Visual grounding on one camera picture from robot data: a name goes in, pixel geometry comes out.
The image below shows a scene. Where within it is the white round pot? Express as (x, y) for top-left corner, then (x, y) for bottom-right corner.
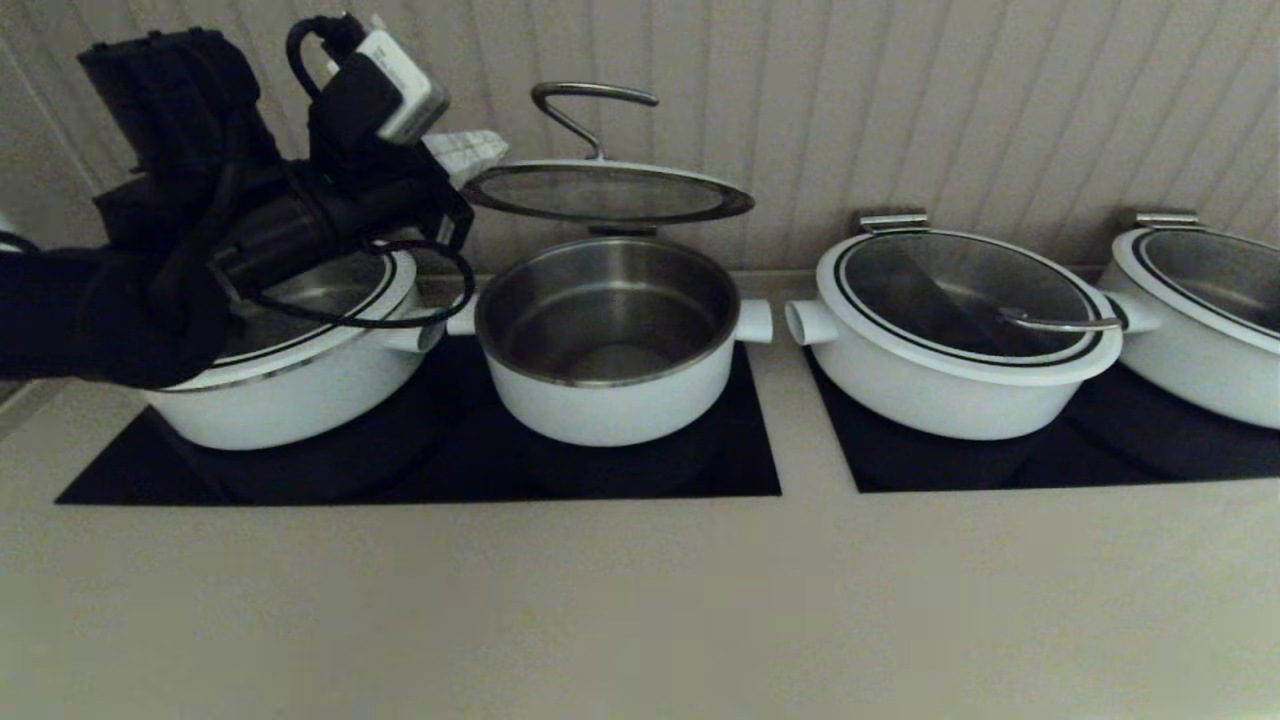
(447, 237), (776, 448)
(1100, 228), (1280, 431)
(140, 300), (448, 451)
(785, 290), (1166, 441)

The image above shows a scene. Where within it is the black glass cooktop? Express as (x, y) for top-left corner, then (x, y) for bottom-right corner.
(55, 335), (783, 506)
(805, 345), (1280, 494)

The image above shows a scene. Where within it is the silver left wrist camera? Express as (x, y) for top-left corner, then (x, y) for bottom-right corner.
(305, 15), (451, 176)

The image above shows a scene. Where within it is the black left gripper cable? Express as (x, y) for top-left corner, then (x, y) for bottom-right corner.
(215, 15), (479, 331)

